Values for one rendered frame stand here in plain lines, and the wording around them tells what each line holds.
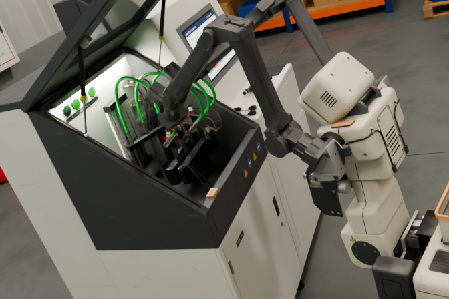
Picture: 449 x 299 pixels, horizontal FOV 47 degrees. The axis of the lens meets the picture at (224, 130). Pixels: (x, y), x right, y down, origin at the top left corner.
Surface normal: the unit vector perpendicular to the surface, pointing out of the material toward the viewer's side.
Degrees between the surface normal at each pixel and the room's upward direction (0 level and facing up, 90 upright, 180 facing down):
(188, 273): 90
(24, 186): 90
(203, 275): 90
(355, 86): 48
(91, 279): 90
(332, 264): 0
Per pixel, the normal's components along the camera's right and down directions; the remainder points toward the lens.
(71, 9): -0.21, 0.46
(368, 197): -0.56, 0.49
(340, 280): -0.30, -0.87
